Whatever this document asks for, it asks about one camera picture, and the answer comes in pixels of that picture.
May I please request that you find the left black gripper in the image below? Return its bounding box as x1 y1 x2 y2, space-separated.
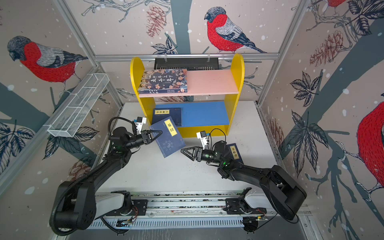
124 131 162 151

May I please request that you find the blue book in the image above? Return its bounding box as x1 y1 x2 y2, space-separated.
224 143 244 164
150 117 186 158
152 108 182 127

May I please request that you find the large illustrated colourful book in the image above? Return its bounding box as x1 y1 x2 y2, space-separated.
138 69 188 94

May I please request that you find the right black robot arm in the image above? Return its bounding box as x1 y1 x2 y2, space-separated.
181 141 307 222

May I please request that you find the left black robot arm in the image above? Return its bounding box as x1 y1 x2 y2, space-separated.
49 127 163 236

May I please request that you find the yellow pink blue shelf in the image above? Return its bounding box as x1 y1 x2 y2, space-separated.
130 54 245 138

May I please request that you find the black vent panel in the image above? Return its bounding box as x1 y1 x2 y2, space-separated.
154 58 219 71

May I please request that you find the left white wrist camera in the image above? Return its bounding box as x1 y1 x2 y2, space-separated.
134 117 147 135

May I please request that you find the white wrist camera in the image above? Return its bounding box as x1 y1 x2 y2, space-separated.
134 117 147 135
197 131 208 150

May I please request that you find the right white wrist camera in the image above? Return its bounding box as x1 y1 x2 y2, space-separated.
197 131 208 150

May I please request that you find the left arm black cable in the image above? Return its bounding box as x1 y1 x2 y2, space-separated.
107 116 137 142

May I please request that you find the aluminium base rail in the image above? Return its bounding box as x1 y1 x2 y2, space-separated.
87 193 280 232

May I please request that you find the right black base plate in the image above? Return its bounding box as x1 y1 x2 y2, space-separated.
223 198 267 215

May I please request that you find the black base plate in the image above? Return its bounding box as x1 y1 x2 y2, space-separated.
119 199 148 217
223 198 267 215

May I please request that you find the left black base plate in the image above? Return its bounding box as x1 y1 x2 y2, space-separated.
119 199 148 217

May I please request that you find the white wire mesh basket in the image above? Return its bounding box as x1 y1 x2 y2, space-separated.
48 73 110 138

